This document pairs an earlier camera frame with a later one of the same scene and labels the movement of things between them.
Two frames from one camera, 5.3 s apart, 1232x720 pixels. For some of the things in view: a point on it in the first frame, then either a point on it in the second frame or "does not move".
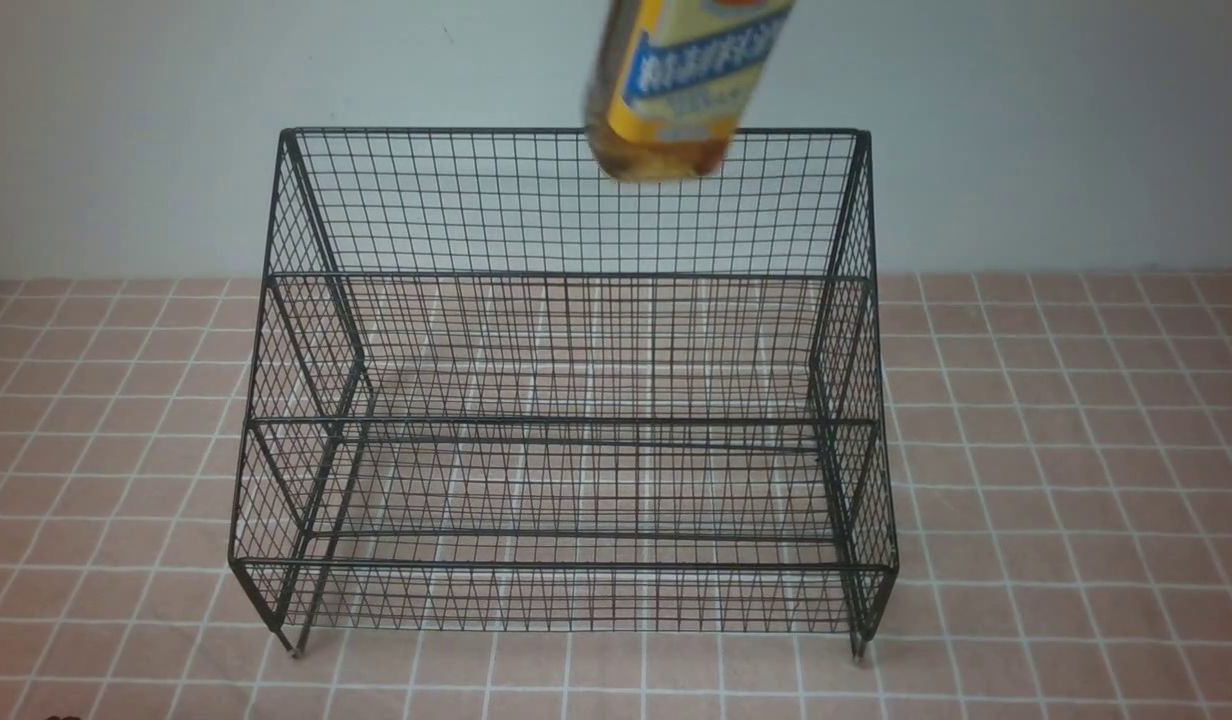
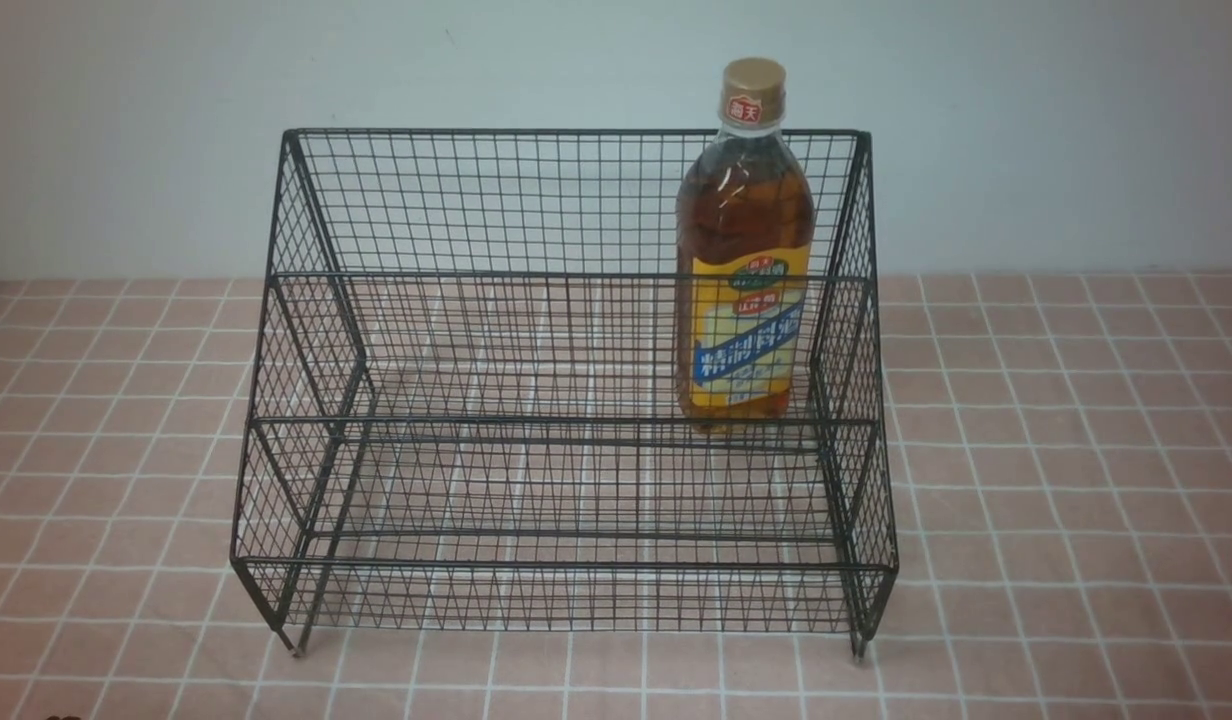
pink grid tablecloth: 938,496 does not move
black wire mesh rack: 501,387 does not move
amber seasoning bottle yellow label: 672,82 → 745,239
